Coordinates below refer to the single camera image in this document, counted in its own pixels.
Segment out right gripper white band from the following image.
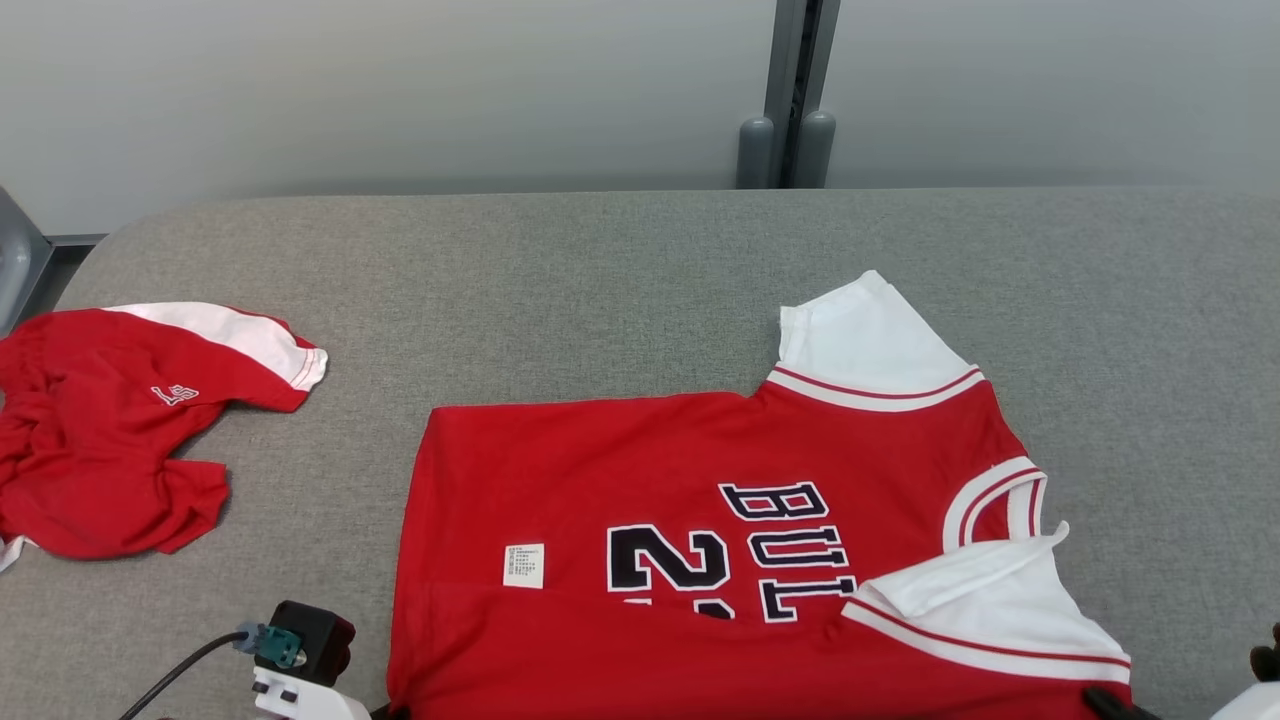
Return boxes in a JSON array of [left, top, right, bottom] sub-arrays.
[[1083, 682, 1280, 720]]

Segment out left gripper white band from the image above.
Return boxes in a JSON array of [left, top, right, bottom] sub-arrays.
[[250, 665, 373, 720]]

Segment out red white sport shorts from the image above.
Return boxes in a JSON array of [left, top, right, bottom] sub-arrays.
[[0, 302, 329, 573]]

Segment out red white basketball jersey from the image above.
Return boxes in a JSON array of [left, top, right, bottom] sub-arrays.
[[385, 268, 1136, 720]]

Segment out teal left camera connector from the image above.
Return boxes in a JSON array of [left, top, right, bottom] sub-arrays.
[[233, 620, 308, 669]]

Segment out grey metal frame leg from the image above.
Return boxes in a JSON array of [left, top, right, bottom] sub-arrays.
[[0, 185, 53, 336]]

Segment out grey partition post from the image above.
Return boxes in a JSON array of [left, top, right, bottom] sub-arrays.
[[737, 0, 806, 189], [797, 0, 841, 189]]

